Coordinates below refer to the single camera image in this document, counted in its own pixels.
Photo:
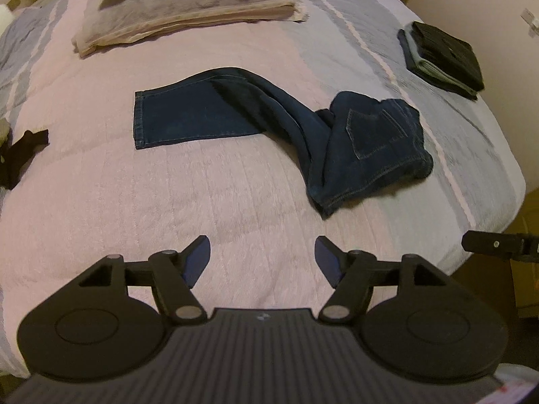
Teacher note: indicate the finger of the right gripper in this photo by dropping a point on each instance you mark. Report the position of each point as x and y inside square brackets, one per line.
[516, 247]

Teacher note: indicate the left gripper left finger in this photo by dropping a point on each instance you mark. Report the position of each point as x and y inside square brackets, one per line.
[174, 276]

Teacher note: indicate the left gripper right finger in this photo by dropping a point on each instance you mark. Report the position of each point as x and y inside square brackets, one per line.
[350, 275]

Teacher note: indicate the dark blue denim jeans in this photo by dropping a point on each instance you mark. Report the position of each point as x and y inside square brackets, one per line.
[351, 150]

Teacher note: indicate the black garment on bed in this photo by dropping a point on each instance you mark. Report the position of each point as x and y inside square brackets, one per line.
[16, 156]

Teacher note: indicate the folded black grey clothes stack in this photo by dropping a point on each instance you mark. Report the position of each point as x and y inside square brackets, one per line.
[444, 61]

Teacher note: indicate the folded beige blanket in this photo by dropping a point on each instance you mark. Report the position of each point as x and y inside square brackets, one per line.
[122, 22]

